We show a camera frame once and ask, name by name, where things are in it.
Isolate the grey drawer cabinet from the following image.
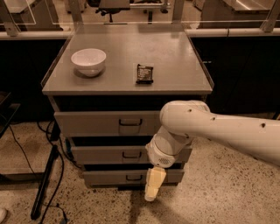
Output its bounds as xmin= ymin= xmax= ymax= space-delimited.
xmin=43 ymin=24 xmax=213 ymax=176

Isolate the black power strip bar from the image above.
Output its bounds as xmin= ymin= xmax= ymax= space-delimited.
xmin=31 ymin=145 xmax=58 ymax=221

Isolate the black floor cable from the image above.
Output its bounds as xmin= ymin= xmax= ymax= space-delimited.
xmin=8 ymin=120 xmax=82 ymax=224

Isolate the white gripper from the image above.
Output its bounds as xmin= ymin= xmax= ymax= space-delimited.
xmin=144 ymin=136 xmax=181 ymax=201

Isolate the grey top drawer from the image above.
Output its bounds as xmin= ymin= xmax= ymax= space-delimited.
xmin=54 ymin=111 xmax=161 ymax=137

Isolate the black office chair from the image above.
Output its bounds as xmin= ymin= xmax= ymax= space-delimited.
xmin=87 ymin=0 xmax=170 ymax=24

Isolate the white rail ledge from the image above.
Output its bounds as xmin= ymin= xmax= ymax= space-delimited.
xmin=0 ymin=28 xmax=280 ymax=40

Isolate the dark snack packet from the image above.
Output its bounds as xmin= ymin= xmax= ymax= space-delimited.
xmin=136 ymin=64 xmax=153 ymax=84

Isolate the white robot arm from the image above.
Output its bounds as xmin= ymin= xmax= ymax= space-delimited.
xmin=144 ymin=101 xmax=280 ymax=201

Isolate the white ceramic bowl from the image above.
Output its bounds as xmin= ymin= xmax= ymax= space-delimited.
xmin=71 ymin=48 xmax=107 ymax=77

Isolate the black side table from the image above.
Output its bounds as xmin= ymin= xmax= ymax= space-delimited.
xmin=0 ymin=91 xmax=20 ymax=138

